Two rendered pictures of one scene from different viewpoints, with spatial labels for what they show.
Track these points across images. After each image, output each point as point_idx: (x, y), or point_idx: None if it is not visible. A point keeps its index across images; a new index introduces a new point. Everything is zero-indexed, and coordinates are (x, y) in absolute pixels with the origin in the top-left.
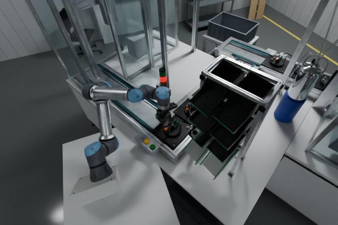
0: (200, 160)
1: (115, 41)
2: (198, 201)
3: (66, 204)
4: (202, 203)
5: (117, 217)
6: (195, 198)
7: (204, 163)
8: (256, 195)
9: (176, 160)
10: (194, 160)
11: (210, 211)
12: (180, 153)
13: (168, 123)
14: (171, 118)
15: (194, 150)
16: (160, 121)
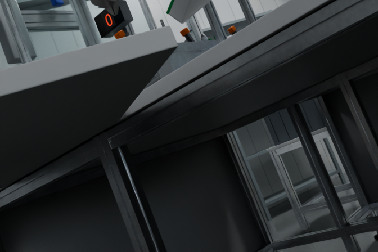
0: None
1: (18, 40)
2: (255, 26)
3: None
4: (266, 14)
5: None
6: (241, 36)
7: None
8: None
9: (166, 71)
10: (207, 0)
11: None
12: (179, 62)
13: None
14: None
15: None
16: None
